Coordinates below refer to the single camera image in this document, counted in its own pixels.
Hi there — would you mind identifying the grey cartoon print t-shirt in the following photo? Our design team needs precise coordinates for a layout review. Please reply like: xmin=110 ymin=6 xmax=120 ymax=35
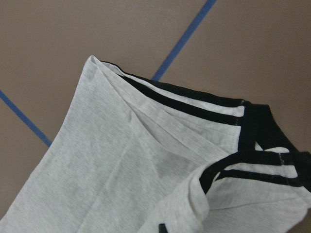
xmin=0 ymin=56 xmax=311 ymax=233

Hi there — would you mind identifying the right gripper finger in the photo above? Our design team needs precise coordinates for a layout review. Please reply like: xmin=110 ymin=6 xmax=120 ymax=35
xmin=158 ymin=223 xmax=168 ymax=233

